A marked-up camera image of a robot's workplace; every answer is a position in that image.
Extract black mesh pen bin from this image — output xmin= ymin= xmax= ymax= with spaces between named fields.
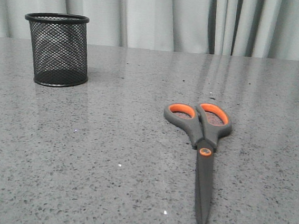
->
xmin=25 ymin=12 xmax=90 ymax=87

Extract grey orange scissors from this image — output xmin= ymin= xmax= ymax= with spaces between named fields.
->
xmin=163 ymin=103 xmax=232 ymax=224

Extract grey curtain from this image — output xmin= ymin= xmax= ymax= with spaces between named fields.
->
xmin=0 ymin=0 xmax=299 ymax=61

